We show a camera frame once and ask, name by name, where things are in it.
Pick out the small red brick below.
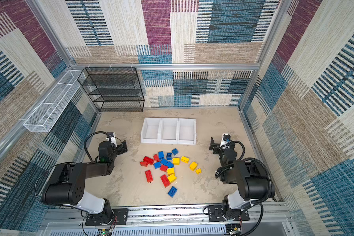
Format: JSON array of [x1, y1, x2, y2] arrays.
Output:
[[140, 161, 148, 167]]

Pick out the dark blue brick top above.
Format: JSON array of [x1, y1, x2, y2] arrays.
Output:
[[166, 152, 172, 160]]

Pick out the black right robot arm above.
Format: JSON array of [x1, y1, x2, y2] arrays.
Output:
[[209, 133, 275, 221]]

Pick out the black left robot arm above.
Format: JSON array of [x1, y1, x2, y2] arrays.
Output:
[[41, 131, 128, 218]]

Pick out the small yellow brick right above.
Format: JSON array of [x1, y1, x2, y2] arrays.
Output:
[[195, 168, 202, 174]]

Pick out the white three-compartment bin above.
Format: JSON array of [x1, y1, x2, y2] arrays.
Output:
[[141, 118, 197, 145]]

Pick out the blue brick bottom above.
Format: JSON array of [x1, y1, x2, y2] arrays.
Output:
[[168, 186, 177, 198]]

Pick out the black wire shelf rack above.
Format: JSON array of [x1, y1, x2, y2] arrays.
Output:
[[77, 67, 145, 112]]

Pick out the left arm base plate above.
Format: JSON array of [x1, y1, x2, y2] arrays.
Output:
[[84, 208, 129, 226]]

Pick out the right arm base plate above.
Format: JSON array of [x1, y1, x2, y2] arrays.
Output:
[[204, 205, 250, 222]]

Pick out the white wire mesh basket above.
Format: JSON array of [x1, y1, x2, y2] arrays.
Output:
[[24, 70, 81, 133]]

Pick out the aluminium front rail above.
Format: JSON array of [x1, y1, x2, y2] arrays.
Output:
[[41, 202, 290, 228]]

